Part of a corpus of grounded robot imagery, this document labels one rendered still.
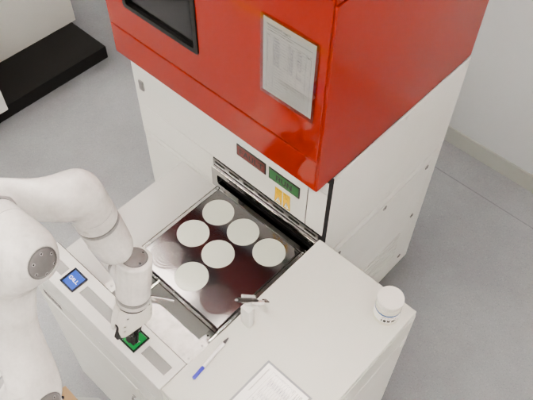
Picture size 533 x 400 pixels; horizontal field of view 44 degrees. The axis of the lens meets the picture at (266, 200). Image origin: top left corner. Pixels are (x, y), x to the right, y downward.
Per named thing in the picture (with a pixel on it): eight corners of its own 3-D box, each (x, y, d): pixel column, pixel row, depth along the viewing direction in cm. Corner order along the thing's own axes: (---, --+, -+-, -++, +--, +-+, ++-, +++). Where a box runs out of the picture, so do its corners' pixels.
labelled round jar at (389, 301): (382, 298, 181) (388, 280, 174) (404, 313, 178) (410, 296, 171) (366, 314, 178) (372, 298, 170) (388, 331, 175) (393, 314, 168)
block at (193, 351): (202, 342, 182) (201, 337, 179) (211, 350, 180) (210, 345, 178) (181, 362, 178) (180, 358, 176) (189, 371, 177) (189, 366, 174)
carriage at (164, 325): (126, 276, 197) (124, 271, 195) (212, 355, 183) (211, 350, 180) (105, 294, 194) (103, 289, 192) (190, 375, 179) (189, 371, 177)
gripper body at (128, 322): (139, 278, 165) (138, 305, 172) (106, 299, 159) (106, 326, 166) (159, 296, 162) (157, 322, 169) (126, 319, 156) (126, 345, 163)
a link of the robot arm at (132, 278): (106, 286, 159) (128, 312, 154) (105, 250, 150) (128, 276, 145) (136, 271, 163) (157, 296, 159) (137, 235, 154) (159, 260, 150)
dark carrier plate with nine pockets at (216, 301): (218, 190, 212) (218, 189, 212) (299, 252, 198) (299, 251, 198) (136, 256, 197) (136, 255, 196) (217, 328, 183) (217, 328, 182)
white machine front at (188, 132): (149, 128, 238) (132, 40, 206) (322, 259, 205) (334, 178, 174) (143, 132, 237) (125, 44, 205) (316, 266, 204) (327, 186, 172)
